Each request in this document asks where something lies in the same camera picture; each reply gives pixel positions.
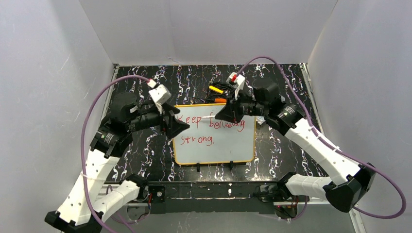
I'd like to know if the clear plastic screw box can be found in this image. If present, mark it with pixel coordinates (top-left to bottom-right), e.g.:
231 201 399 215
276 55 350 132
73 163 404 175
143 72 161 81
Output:
256 116 265 125

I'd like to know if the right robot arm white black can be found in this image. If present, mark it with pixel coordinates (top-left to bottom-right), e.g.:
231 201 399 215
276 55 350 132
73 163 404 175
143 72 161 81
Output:
215 75 375 213

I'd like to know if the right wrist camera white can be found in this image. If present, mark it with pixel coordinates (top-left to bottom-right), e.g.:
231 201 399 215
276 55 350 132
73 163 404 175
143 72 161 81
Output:
226 72 246 100

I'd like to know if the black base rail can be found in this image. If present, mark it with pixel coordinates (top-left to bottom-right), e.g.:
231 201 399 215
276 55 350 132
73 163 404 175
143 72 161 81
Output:
106 182 309 216

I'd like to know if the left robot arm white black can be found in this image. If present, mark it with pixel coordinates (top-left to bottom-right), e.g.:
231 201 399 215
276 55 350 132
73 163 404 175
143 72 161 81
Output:
45 93 189 233

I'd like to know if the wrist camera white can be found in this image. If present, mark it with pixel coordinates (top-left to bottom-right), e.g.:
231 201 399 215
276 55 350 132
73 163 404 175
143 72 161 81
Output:
149 84 172 115
226 72 246 100

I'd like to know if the yellow handled tool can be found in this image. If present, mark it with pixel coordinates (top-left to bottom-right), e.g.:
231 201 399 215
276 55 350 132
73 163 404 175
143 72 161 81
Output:
208 85 224 95

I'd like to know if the whiteboard with yellow frame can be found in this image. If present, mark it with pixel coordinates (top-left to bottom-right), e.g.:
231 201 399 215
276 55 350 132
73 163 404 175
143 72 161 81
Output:
172 103 256 165

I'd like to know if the orange handled tool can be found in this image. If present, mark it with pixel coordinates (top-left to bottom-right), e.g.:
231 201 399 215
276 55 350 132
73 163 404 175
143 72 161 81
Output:
214 98 227 103

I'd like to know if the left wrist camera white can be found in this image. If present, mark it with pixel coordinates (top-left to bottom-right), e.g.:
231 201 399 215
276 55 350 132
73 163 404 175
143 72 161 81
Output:
149 84 172 115

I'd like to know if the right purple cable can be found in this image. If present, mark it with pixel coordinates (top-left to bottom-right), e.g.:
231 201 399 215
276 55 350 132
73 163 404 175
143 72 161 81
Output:
232 56 407 220

